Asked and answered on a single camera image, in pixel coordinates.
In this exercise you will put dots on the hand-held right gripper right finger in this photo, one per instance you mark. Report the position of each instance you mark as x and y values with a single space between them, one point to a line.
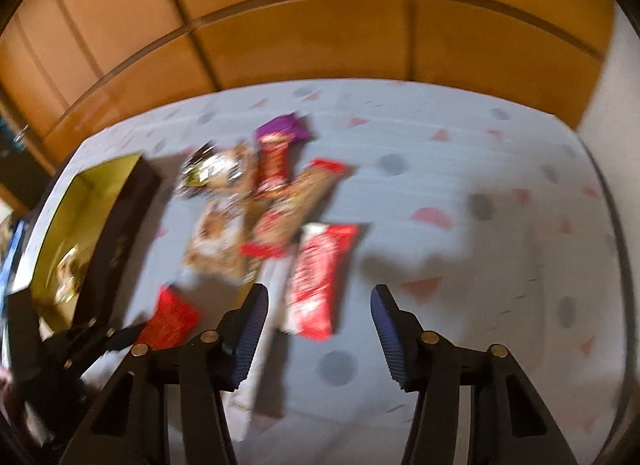
390 340

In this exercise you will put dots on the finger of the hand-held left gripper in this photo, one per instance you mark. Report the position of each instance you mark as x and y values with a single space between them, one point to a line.
122 335

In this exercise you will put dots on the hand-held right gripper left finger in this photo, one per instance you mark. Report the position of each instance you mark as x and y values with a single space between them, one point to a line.
248 335

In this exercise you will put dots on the plain red snack packet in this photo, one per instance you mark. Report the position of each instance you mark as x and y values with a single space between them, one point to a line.
167 320

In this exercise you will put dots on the red and white wafer packet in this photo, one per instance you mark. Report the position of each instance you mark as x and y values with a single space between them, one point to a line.
317 280

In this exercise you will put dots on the beige cookie packet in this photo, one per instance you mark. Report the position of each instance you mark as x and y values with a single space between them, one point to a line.
217 237

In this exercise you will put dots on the gold tin box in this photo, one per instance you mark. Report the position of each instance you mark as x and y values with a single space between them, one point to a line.
75 225

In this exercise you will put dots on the red and beige snack bar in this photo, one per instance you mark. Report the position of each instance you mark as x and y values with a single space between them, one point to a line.
295 205

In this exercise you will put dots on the yellow seed packet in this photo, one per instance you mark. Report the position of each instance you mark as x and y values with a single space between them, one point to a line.
215 170

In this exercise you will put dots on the dark red snack bar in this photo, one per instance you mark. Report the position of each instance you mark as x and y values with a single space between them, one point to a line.
273 165

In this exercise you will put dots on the purple snack packet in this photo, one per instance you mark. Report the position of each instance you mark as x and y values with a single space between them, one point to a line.
285 127

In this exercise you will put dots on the white printed tablecloth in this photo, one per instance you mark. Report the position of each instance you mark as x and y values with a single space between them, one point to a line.
475 255

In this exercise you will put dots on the wooden wardrobe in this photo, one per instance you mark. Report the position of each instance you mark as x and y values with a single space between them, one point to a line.
310 10

